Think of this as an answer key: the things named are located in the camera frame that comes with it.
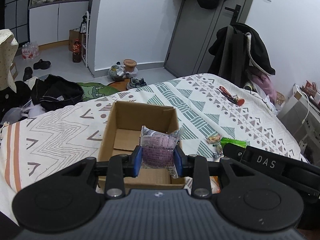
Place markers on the black shoe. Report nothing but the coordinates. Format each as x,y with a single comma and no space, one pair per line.
42,65
28,73

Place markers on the water bottle pack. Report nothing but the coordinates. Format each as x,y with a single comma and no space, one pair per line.
30,50

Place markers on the purple snack packet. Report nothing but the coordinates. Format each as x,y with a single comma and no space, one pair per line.
158,149

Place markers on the patterned bed blanket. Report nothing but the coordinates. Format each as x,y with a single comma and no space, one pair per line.
195,107

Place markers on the green crocodile rug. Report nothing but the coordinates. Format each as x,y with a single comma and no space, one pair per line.
94,90

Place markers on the grey door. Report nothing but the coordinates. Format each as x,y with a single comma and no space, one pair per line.
195,32

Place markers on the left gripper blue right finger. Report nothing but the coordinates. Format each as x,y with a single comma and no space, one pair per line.
195,167

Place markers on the green fruit snack packet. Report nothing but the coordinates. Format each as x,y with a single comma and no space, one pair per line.
232,145

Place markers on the grey sneaker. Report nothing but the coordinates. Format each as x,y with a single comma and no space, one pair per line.
135,83

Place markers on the pink clothing pile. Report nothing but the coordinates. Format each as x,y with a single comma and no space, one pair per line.
264,82

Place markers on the black clothes on floor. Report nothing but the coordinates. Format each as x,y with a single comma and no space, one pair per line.
50,94

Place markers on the white desk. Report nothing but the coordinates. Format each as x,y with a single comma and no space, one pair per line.
301,117

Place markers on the plastic bag on floor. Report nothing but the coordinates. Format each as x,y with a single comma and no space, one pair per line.
117,73

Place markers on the white kitchen cabinet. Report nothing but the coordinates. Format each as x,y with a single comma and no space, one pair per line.
51,22

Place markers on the brown lidded pot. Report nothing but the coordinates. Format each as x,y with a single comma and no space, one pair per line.
129,65

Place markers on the dotted cloth covered table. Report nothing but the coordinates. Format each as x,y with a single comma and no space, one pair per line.
8,49

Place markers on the black spray bottle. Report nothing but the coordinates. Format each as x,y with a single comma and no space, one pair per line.
83,26

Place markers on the black jacket on chair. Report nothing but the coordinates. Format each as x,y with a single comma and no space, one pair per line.
239,52

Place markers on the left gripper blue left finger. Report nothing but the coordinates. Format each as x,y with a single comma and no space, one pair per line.
119,167

